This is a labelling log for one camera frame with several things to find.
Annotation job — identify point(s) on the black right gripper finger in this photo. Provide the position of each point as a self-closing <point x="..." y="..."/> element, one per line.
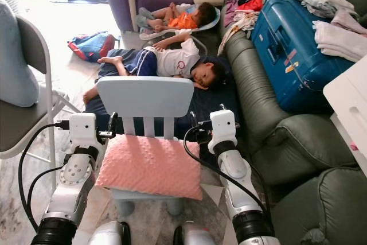
<point x="192" y="120"/>

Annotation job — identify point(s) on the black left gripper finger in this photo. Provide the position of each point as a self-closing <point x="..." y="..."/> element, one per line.
<point x="113" y="121"/>

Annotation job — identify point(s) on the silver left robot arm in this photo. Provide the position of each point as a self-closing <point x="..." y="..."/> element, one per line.
<point x="77" y="171"/>

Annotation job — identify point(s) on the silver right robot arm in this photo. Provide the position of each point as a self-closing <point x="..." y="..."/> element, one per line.
<point x="233" y="167"/>

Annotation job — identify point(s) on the pink dotted pillow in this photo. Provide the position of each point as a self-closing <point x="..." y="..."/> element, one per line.
<point x="149" y="167"/>

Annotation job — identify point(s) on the grey-green leather sofa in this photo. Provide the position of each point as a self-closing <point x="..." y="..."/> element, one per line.
<point x="304" y="147"/>

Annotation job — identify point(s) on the navy blue floor mattress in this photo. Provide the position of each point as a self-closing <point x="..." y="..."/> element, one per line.
<point x="215" y="104"/>

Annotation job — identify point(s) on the light blue small chair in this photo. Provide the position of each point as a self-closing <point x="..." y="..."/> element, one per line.
<point x="146" y="97"/>

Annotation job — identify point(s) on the child in white shirt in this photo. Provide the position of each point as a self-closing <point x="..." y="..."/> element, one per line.
<point x="178" y="61"/>

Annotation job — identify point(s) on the blue and red backpack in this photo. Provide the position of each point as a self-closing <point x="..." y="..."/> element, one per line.
<point x="89" y="46"/>

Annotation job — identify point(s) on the grey folding chair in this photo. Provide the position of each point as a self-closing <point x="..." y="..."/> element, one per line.
<point x="23" y="127"/>

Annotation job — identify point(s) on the grey baby bouncer seat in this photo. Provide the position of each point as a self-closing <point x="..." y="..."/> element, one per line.
<point x="209" y="25"/>

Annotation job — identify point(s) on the grey robot left leg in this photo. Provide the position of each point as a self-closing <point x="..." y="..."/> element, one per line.
<point x="109" y="233"/>

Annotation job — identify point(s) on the grey robot leg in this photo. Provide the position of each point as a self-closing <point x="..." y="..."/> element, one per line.
<point x="195" y="235"/>
<point x="109" y="233"/>

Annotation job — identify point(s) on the child in orange shirt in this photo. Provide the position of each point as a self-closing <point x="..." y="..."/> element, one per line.
<point x="183" y="21"/>

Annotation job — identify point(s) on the grey robot right leg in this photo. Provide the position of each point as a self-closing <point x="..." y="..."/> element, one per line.
<point x="195" y="235"/>

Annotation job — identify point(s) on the patterned beige cloth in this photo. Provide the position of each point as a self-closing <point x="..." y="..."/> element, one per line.
<point x="239" y="24"/>

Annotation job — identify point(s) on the light blue cushion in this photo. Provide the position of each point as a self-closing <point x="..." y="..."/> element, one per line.
<point x="16" y="67"/>

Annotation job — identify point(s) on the blue hard suitcase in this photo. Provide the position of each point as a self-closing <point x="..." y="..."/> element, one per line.
<point x="292" y="55"/>

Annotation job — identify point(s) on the red garment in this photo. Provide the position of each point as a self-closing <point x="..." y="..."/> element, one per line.
<point x="257" y="0"/>

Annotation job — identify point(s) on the white table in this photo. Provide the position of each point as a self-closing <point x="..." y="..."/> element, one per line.
<point x="350" y="107"/>

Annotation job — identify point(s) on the white folded towel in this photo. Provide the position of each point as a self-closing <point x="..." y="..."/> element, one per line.
<point x="338" y="39"/>

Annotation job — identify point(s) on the grey crumpled garment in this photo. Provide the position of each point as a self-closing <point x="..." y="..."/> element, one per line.
<point x="318" y="1"/>

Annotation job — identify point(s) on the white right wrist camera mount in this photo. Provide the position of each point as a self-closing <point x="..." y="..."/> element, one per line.
<point x="222" y="128"/>

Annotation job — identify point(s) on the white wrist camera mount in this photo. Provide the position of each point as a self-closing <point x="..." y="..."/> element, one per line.
<point x="83" y="130"/>
<point x="222" y="128"/>

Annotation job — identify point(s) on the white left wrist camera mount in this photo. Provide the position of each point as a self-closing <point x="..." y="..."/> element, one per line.
<point x="83" y="130"/>

